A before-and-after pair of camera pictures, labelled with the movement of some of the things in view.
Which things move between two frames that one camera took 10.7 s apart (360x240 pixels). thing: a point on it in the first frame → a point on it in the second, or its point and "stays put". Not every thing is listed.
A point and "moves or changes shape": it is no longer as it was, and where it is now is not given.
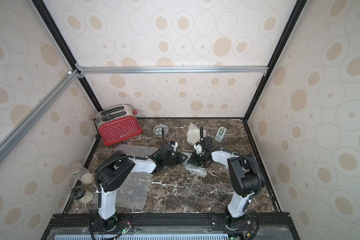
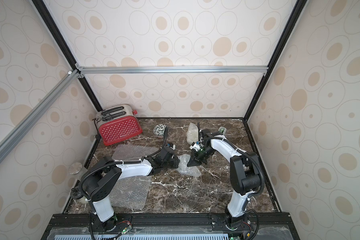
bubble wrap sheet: x=193 y=134 stays put
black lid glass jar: x=81 y=195 stays put
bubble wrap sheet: x=132 y=194 stays put
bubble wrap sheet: x=196 y=169 moves or changes shape
